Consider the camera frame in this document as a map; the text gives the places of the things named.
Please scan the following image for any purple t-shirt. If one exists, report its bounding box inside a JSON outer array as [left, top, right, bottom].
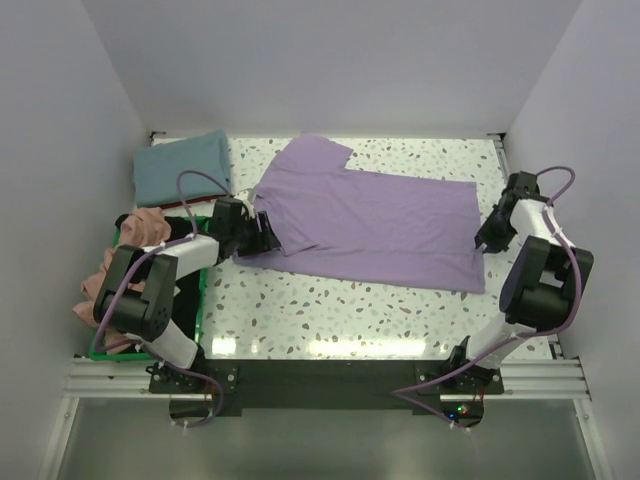
[[235, 135, 485, 294]]

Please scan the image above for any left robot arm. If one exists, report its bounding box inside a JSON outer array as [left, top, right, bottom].
[[93, 197, 280, 392]]

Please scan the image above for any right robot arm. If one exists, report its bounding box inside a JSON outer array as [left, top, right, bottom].
[[429, 171, 594, 393]]

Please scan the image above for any green plastic bin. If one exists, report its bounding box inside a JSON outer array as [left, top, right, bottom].
[[73, 208, 206, 340]]

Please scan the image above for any folded dark red t-shirt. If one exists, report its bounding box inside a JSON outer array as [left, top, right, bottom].
[[158, 194, 225, 210]]

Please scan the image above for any black t-shirt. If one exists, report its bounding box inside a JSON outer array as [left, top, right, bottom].
[[165, 216, 203, 340]]

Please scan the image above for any pink crumpled t-shirt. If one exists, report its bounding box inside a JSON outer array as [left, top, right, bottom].
[[71, 207, 172, 349]]

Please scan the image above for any folded blue t-shirt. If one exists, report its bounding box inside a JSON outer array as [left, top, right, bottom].
[[133, 130, 231, 207]]

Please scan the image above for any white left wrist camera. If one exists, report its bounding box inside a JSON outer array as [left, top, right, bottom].
[[234, 188, 256, 219]]

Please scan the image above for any aluminium frame rail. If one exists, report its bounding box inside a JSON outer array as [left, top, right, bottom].
[[63, 358, 591, 400]]

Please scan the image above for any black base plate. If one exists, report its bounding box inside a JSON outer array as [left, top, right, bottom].
[[146, 360, 505, 427]]

